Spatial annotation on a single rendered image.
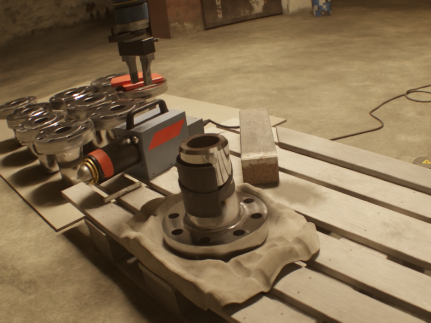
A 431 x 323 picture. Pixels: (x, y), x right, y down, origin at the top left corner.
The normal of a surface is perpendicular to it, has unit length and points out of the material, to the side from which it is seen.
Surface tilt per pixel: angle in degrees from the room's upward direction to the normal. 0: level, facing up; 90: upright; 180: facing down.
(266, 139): 0
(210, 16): 90
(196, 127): 90
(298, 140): 0
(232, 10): 90
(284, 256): 59
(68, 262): 0
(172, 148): 90
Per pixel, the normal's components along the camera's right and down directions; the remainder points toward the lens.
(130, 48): -0.62, 0.40
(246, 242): 0.58, 0.27
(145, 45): 0.78, 0.18
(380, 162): -0.12, -0.90
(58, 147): 0.18, 0.39
